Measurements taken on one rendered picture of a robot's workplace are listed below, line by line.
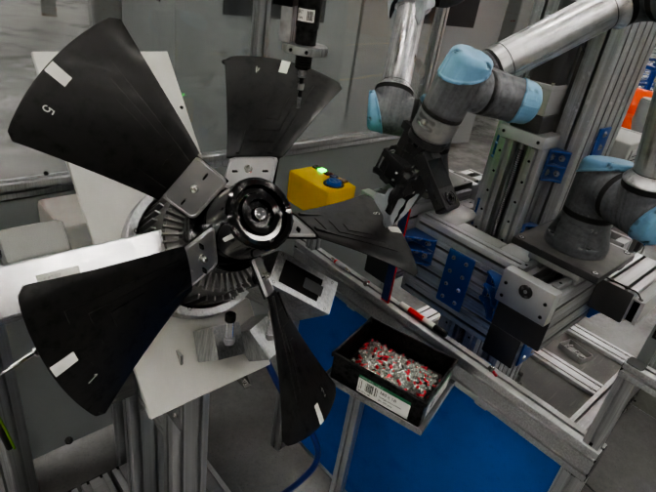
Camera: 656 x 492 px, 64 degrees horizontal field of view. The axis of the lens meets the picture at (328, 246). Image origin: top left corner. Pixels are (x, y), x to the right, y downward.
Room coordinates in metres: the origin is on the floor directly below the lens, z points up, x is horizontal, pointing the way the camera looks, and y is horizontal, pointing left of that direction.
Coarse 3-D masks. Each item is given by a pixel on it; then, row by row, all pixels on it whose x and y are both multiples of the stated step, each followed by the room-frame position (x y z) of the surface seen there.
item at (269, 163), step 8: (232, 160) 0.86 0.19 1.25; (240, 160) 0.86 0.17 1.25; (248, 160) 0.86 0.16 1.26; (256, 160) 0.85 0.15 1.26; (264, 160) 0.85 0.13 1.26; (272, 160) 0.85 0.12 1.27; (232, 168) 0.85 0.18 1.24; (240, 168) 0.84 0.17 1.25; (256, 168) 0.84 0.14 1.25; (264, 168) 0.84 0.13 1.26; (272, 168) 0.83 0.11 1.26; (232, 176) 0.83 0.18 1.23; (240, 176) 0.83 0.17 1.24; (248, 176) 0.83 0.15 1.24; (256, 176) 0.82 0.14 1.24; (264, 176) 0.82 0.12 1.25; (272, 176) 0.82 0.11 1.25
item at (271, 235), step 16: (240, 192) 0.74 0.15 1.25; (256, 192) 0.75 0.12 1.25; (272, 192) 0.77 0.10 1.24; (208, 208) 0.75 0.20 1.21; (224, 208) 0.70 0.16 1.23; (240, 208) 0.72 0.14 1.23; (272, 208) 0.75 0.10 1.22; (288, 208) 0.76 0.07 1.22; (192, 224) 0.75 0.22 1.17; (208, 224) 0.73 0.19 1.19; (224, 224) 0.69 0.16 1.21; (240, 224) 0.70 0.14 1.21; (256, 224) 0.72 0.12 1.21; (272, 224) 0.73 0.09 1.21; (288, 224) 0.75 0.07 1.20; (240, 240) 0.68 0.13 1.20; (256, 240) 0.69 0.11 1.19; (272, 240) 0.71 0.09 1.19; (224, 256) 0.75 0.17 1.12; (240, 256) 0.71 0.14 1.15; (256, 256) 0.72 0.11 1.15
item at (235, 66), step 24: (240, 72) 1.01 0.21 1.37; (264, 72) 1.01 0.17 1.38; (288, 72) 1.02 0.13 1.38; (312, 72) 1.03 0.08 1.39; (240, 96) 0.97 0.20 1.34; (264, 96) 0.96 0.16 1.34; (288, 96) 0.97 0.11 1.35; (312, 96) 0.98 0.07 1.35; (240, 120) 0.92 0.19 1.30; (264, 120) 0.92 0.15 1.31; (288, 120) 0.92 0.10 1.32; (312, 120) 0.93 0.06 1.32; (240, 144) 0.88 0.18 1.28; (264, 144) 0.87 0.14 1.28; (288, 144) 0.87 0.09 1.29
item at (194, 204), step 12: (192, 168) 0.75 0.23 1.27; (204, 168) 0.76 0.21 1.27; (180, 180) 0.75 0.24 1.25; (192, 180) 0.75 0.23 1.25; (204, 180) 0.76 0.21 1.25; (216, 180) 0.76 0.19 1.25; (168, 192) 0.75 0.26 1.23; (180, 192) 0.75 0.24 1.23; (204, 192) 0.75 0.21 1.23; (216, 192) 0.76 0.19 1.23; (180, 204) 0.75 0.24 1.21; (192, 204) 0.75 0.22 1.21; (204, 204) 0.75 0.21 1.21; (192, 216) 0.75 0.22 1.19
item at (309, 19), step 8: (304, 0) 0.82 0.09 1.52; (312, 0) 0.82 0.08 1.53; (320, 0) 0.83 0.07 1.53; (304, 8) 0.82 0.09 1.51; (312, 8) 0.82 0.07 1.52; (320, 8) 0.83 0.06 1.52; (304, 16) 0.82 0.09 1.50; (312, 16) 0.82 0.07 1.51; (296, 24) 0.83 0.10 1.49; (304, 24) 0.82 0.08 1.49; (312, 24) 0.82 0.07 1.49; (296, 32) 0.83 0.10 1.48; (304, 32) 0.82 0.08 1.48; (312, 32) 0.82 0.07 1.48; (296, 40) 0.83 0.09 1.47; (304, 40) 0.82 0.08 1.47; (312, 40) 0.82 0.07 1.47; (296, 56) 0.83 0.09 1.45; (296, 64) 0.83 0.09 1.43; (304, 64) 0.82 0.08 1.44
